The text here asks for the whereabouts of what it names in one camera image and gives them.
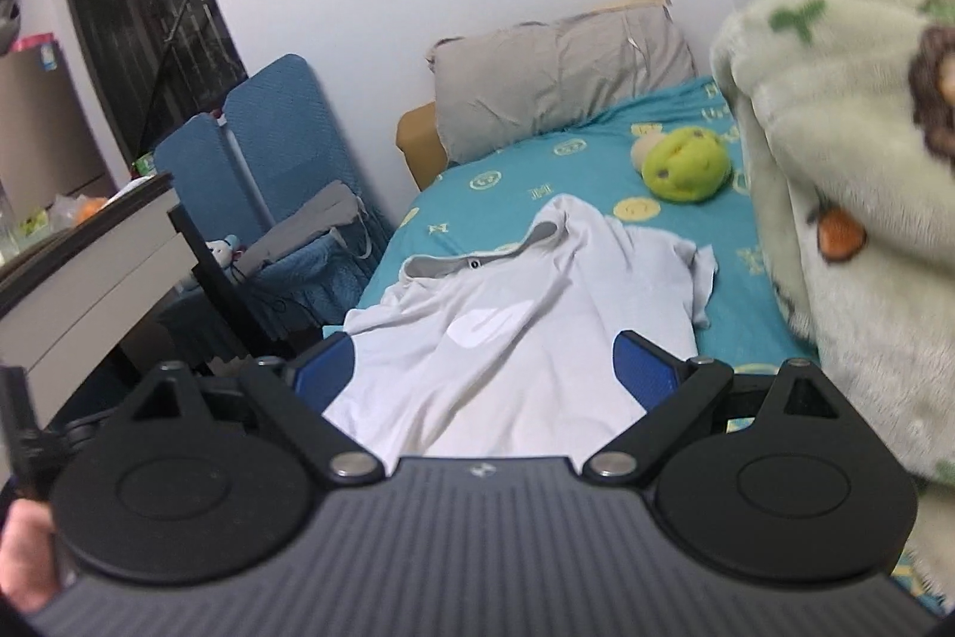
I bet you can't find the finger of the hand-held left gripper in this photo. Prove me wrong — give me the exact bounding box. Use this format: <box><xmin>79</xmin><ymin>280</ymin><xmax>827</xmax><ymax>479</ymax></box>
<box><xmin>0</xmin><ymin>367</ymin><xmax>98</xmax><ymax>504</ymax></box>

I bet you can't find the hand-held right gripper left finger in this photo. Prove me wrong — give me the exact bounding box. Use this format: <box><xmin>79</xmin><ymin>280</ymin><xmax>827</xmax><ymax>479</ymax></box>
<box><xmin>130</xmin><ymin>333</ymin><xmax>385</xmax><ymax>483</ymax></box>

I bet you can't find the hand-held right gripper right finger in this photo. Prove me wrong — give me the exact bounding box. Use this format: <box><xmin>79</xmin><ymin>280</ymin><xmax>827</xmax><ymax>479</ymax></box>
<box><xmin>583</xmin><ymin>331</ymin><xmax>840</xmax><ymax>485</ymax></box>

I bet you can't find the white t-shirt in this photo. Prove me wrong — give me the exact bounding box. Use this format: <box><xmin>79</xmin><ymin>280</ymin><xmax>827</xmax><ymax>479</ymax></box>
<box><xmin>322</xmin><ymin>194</ymin><xmax>719</xmax><ymax>459</ymax></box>

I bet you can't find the person's left hand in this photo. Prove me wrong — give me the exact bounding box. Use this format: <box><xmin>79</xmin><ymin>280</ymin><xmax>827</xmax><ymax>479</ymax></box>
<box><xmin>0</xmin><ymin>501</ymin><xmax>59</xmax><ymax>613</ymax></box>

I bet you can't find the white drawer desk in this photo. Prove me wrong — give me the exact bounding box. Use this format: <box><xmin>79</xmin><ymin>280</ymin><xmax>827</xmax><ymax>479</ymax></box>
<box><xmin>0</xmin><ymin>174</ymin><xmax>184</xmax><ymax>429</ymax></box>

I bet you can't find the grey cloth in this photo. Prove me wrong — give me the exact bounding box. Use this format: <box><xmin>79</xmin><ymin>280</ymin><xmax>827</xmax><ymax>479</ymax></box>
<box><xmin>249</xmin><ymin>180</ymin><xmax>374</xmax><ymax>261</ymax></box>

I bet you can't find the small white plush toy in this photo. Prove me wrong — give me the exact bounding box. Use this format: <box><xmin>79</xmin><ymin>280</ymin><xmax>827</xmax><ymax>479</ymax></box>
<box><xmin>205</xmin><ymin>234</ymin><xmax>244</xmax><ymax>269</ymax></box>

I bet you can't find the bed with teal printed sheet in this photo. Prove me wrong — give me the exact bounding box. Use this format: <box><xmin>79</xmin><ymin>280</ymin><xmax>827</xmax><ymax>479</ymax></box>
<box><xmin>347</xmin><ymin>76</ymin><xmax>955</xmax><ymax>616</ymax></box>

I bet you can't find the green plush toy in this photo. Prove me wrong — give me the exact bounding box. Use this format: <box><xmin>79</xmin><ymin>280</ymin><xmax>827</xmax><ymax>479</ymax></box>
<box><xmin>630</xmin><ymin>128</ymin><xmax>732</xmax><ymax>205</ymax></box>

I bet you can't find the pale green printed fleece blanket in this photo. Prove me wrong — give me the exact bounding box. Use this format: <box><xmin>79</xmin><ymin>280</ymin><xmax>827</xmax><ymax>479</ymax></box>
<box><xmin>708</xmin><ymin>0</ymin><xmax>955</xmax><ymax>616</ymax></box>

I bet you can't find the blue folding padded panel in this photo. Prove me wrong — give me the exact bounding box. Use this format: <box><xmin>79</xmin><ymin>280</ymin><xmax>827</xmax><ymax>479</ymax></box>
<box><xmin>153</xmin><ymin>53</ymin><xmax>393</xmax><ymax>250</ymax></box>

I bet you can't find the grey pillow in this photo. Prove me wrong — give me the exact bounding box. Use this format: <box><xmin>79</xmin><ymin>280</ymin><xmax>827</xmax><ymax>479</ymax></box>
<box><xmin>427</xmin><ymin>5</ymin><xmax>698</xmax><ymax>164</ymax></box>

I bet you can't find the brown cabinet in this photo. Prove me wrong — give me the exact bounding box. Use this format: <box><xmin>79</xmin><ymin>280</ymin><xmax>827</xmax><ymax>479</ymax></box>
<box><xmin>0</xmin><ymin>47</ymin><xmax>113</xmax><ymax>213</ymax></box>

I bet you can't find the pink box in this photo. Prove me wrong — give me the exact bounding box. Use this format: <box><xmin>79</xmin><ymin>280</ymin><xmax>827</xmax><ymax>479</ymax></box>
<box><xmin>11</xmin><ymin>32</ymin><xmax>61</xmax><ymax>72</ymax></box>

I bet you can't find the dark window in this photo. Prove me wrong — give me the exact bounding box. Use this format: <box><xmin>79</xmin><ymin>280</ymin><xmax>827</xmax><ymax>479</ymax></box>
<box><xmin>45</xmin><ymin>0</ymin><xmax>247</xmax><ymax>161</ymax></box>

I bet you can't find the black table frame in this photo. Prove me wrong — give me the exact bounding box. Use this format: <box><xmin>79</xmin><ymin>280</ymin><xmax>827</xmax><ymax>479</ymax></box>
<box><xmin>168</xmin><ymin>204</ymin><xmax>258</xmax><ymax>358</ymax></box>

